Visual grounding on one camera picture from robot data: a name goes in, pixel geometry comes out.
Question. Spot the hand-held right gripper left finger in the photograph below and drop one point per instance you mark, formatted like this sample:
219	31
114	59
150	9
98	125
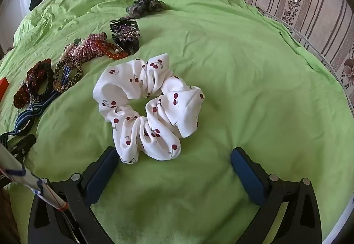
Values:
100	174

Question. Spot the striped floral sofa cover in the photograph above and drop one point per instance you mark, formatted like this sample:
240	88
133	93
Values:
307	6

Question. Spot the dark sheer scrunchie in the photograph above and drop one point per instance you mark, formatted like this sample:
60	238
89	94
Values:
146	6

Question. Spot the red checkered scrunchie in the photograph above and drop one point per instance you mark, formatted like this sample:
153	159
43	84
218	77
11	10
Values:
90	46

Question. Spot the white cherry print scrunchie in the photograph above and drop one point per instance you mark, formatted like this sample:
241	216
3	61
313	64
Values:
150	111

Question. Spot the green blanket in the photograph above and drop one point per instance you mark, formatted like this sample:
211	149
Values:
226	72

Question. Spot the dark red dotted scrunchie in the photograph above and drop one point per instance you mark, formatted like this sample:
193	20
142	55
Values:
25	91

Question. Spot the rhinestone hair claw clip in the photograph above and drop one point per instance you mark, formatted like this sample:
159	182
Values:
125	32

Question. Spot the blue striped hair band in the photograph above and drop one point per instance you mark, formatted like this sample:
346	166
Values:
37	107

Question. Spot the red cardboard box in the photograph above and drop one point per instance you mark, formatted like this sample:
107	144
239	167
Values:
4	85

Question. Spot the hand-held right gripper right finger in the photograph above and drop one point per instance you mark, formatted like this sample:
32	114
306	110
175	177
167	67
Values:
250	177

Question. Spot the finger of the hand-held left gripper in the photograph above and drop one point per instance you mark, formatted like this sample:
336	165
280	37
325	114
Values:
23	147

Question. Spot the leopard print scrunchie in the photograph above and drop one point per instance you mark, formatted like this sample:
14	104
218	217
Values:
66	73

